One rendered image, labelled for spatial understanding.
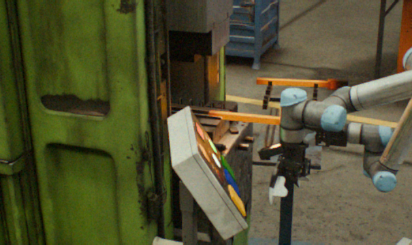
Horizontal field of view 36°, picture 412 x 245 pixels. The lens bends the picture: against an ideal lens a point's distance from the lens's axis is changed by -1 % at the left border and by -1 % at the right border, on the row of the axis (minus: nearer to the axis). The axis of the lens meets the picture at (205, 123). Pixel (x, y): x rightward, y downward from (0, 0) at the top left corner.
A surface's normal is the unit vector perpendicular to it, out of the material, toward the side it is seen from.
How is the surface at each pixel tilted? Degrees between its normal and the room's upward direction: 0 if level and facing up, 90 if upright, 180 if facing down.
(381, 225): 0
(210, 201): 90
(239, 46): 90
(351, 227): 0
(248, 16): 89
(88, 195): 90
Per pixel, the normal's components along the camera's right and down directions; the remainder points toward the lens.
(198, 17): -0.33, 0.37
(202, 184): 0.10, 0.39
